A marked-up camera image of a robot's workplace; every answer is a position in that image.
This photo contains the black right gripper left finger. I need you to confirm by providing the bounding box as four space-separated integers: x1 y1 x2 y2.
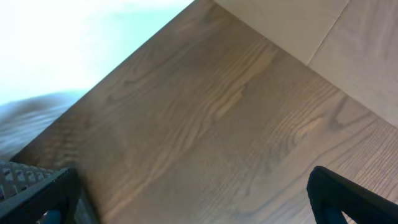
1 168 81 224

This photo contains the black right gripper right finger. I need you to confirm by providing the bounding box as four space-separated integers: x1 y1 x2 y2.
307 166 397 224

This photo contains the grey plastic slotted basket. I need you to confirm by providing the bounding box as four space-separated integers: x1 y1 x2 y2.
0 159 100 224

